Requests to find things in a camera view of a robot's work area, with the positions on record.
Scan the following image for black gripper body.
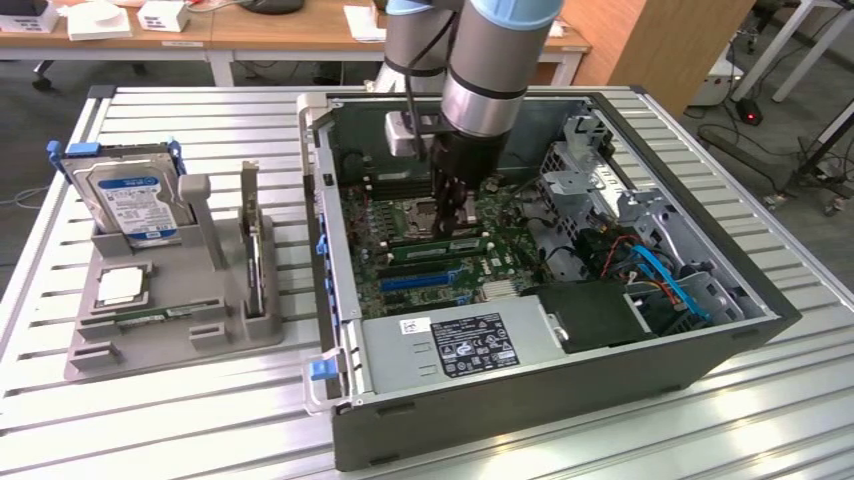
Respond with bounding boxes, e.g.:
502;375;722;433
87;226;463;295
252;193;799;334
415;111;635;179
430;130;506;190

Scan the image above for green RAM stick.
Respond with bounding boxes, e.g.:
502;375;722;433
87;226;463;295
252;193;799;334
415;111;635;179
113;305;225;325
388;237;487;263

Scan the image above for metal CPU socket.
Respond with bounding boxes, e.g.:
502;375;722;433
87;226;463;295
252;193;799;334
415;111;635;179
396;192;442;236

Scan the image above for green motherboard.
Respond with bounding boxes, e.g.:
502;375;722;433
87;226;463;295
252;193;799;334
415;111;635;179
338;172;555;319

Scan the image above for black expansion slot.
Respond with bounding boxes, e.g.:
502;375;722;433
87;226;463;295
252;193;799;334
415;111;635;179
376;261;443;280

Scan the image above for blue expansion slot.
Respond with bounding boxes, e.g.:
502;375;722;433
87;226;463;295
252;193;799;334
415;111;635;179
379;272;451;295

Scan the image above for silver disk bay cage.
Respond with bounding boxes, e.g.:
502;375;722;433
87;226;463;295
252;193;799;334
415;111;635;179
536;113;635;229

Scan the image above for silver chipset heatsink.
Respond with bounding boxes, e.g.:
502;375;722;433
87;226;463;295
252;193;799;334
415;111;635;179
480;279;523;302

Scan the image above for white paper stack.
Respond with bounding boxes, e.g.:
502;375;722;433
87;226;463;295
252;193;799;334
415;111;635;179
342;3;390;45

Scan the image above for graphics card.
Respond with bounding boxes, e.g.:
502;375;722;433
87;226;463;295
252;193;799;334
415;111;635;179
238;159;268;319

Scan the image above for grey power supply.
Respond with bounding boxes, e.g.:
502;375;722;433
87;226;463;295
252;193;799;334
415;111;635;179
358;298;570;395

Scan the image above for brown wooden cabinet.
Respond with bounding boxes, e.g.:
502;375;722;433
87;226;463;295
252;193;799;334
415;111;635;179
543;0;759;120

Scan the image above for wooden desk white legs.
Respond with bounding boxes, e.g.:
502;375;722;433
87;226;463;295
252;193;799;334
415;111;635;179
0;14;216;90
209;0;594;90

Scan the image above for black power strip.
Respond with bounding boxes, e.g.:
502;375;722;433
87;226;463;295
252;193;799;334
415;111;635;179
697;123;786;159

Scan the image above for white device red button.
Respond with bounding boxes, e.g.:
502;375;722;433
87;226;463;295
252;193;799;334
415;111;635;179
686;58;747;109

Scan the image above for black rounded desk object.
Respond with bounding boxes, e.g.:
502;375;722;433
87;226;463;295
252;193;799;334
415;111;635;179
238;0;307;16

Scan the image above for grey parts rack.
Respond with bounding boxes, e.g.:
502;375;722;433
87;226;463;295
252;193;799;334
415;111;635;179
63;159;286;384

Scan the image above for open black PC case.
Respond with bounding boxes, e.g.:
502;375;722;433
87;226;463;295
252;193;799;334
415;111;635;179
296;89;803;474

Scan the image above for black adapter red light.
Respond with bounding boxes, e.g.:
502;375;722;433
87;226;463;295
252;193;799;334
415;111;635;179
731;98;767;126

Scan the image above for hard disk blue label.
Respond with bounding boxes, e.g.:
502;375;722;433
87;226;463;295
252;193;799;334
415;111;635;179
69;154;185;249

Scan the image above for silver CPU chip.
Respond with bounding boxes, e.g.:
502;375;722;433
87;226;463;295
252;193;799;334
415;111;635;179
95;267;149;307

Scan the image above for white labelled box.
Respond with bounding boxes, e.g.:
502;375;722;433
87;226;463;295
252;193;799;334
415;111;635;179
136;0;193;34

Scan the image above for black wheeled stand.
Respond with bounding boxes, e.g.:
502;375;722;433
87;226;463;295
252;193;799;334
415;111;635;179
763;97;854;217

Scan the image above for blue plastic disk caddy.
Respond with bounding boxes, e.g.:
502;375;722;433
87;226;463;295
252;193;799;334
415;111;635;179
44;133;189;201

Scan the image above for white box round lid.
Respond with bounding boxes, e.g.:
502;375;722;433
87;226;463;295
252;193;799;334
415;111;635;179
65;0;135;42

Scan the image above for white box black top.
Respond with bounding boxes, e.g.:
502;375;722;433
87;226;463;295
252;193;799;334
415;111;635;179
0;0;61;34

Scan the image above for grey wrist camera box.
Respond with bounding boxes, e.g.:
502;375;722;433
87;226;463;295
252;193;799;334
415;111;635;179
384;110;442;157

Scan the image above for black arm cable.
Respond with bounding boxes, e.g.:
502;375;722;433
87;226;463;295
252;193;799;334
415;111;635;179
403;7;466;161

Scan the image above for silver drive bay bracket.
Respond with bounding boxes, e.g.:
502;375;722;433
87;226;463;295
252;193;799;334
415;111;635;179
616;192;759;331

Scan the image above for blue flat wire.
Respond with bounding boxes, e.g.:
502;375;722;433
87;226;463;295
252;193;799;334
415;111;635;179
630;242;693;307

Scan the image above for white table frame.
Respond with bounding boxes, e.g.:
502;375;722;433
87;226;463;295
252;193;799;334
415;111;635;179
730;0;854;104

